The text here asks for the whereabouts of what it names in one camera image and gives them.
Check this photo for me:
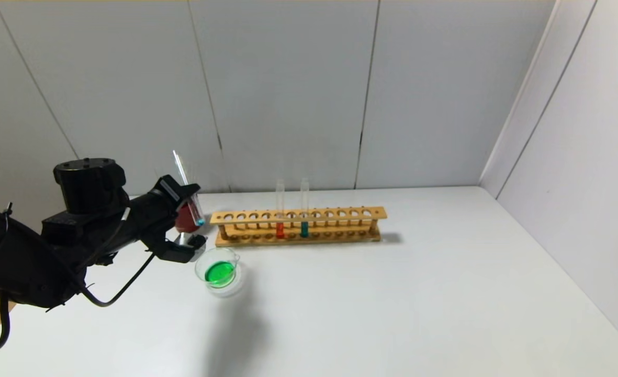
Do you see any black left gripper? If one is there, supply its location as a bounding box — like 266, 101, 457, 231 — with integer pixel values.
127, 174, 201, 242

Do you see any test tube with green pigment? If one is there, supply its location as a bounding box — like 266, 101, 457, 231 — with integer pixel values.
172, 150, 205, 227

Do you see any test tube with red pigment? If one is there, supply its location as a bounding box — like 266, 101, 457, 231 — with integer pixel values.
275, 179, 286, 240

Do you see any wooden test tube rack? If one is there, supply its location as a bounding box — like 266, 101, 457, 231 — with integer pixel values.
210, 206, 388, 248

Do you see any test tube with blue pigment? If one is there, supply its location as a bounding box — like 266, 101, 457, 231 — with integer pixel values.
299, 178, 310, 239

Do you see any dark red cup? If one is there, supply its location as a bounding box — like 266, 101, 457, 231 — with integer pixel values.
174, 202, 205, 235

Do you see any clear glass beaker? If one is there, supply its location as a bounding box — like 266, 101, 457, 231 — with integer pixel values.
194, 248, 249, 296

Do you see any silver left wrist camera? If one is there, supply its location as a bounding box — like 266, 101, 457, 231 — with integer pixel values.
172, 233, 208, 264

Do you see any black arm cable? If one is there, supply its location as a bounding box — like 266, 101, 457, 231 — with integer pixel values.
0, 251, 156, 357

